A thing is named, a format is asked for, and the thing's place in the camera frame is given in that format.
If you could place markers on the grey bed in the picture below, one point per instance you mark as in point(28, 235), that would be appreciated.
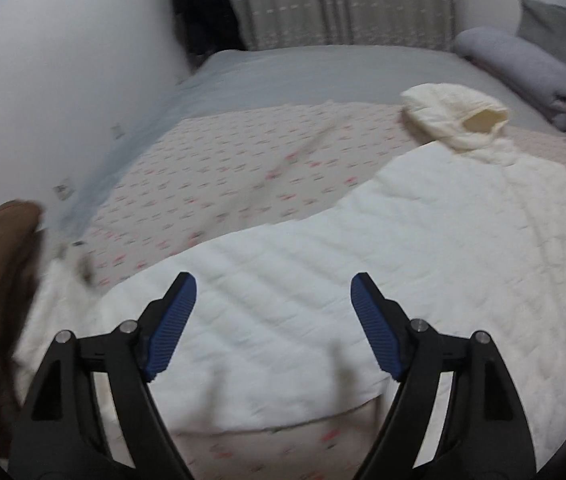
point(288, 75)

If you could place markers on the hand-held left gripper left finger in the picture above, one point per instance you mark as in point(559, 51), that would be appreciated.
point(175, 320)

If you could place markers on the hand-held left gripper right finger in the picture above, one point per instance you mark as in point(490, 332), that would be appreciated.
point(374, 325)

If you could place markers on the white wall socket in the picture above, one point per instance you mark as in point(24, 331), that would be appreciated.
point(63, 189)

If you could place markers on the grey star print curtain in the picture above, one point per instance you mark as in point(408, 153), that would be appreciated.
point(338, 5)

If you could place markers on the black hanging garment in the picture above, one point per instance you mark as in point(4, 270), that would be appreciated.
point(203, 15)

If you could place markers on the grey quilted pillow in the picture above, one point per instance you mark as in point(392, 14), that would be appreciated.
point(558, 30)

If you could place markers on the white quilted hooded jacket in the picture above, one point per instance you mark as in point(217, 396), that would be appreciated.
point(313, 270)

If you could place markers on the floral print bed sheet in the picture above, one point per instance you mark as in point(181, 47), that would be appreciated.
point(238, 160)

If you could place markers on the folded grey blanket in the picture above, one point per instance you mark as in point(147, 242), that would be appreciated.
point(513, 65)

